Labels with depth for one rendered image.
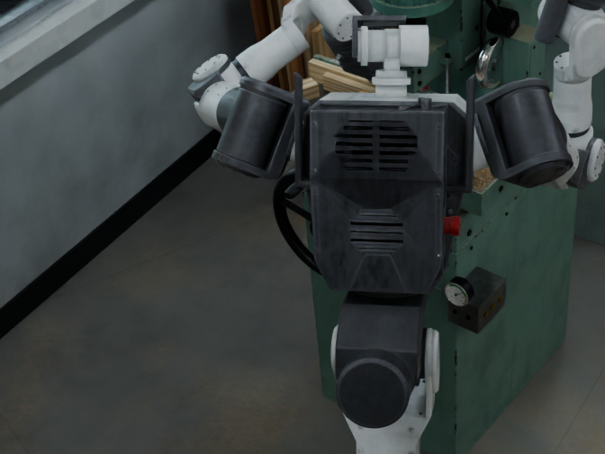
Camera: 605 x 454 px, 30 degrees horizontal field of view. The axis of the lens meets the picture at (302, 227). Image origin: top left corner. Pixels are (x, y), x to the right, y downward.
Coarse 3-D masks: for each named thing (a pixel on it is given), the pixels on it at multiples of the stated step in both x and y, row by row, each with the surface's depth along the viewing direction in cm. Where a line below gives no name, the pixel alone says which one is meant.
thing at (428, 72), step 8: (432, 40) 251; (440, 40) 251; (432, 48) 248; (440, 48) 249; (432, 56) 248; (440, 56) 250; (432, 64) 249; (440, 64) 252; (408, 72) 244; (416, 72) 244; (424, 72) 247; (432, 72) 250; (440, 72) 253; (416, 80) 246; (424, 80) 248; (408, 88) 247; (416, 88) 247
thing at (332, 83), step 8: (328, 72) 270; (328, 80) 268; (336, 80) 267; (344, 80) 266; (352, 80) 266; (328, 88) 270; (336, 88) 268; (344, 88) 266; (352, 88) 264; (360, 88) 263; (368, 88) 262
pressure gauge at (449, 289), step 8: (456, 280) 244; (464, 280) 244; (448, 288) 246; (456, 288) 244; (464, 288) 243; (472, 288) 244; (448, 296) 247; (456, 296) 246; (464, 296) 244; (472, 296) 245; (456, 304) 247; (464, 304) 245
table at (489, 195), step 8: (320, 88) 272; (320, 96) 269; (312, 104) 266; (496, 184) 237; (504, 184) 240; (512, 184) 244; (480, 192) 234; (488, 192) 235; (496, 192) 238; (504, 192) 242; (464, 200) 237; (472, 200) 236; (480, 200) 234; (488, 200) 237; (496, 200) 240; (464, 208) 239; (472, 208) 237; (480, 208) 236; (488, 208) 238
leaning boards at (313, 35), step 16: (256, 0) 384; (272, 0) 386; (288, 0) 379; (256, 16) 386; (272, 16) 389; (256, 32) 391; (320, 32) 383; (320, 48) 386; (288, 64) 397; (304, 64) 395; (272, 80) 404; (288, 80) 402
